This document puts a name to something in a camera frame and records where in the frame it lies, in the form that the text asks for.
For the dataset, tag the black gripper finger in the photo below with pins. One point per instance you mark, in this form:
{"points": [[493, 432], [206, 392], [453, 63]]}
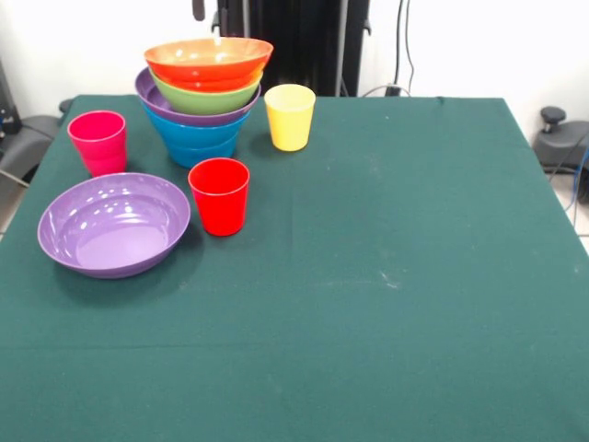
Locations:
{"points": [[199, 9]]}

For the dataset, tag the orange plastic bowl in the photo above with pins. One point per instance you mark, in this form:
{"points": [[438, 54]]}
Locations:
{"points": [[207, 69]]}

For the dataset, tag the green plastic bowl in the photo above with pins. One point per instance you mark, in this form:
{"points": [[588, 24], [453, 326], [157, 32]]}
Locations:
{"points": [[207, 101]]}

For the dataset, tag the purple plastic bowl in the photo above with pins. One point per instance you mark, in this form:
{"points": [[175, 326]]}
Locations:
{"points": [[115, 230], [147, 94]]}

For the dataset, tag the large blue plastic bowl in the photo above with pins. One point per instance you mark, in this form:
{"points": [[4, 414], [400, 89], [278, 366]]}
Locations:
{"points": [[198, 136]]}

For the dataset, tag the yellow plastic cup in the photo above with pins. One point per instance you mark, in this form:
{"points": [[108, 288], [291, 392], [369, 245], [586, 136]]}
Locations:
{"points": [[290, 129]]}

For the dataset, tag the red plastic cup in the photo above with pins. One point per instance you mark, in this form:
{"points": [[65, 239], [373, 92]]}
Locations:
{"points": [[220, 207]]}

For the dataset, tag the small teal plastic bowl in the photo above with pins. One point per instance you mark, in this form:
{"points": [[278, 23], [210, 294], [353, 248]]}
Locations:
{"points": [[202, 159]]}

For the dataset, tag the pink plastic cup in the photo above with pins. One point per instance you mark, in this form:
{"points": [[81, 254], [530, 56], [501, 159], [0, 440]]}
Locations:
{"points": [[99, 147]]}

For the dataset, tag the grey equipment base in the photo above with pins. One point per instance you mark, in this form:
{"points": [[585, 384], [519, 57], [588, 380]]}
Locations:
{"points": [[27, 138]]}

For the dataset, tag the dark green tablecloth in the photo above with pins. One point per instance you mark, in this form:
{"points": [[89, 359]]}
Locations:
{"points": [[322, 299]]}

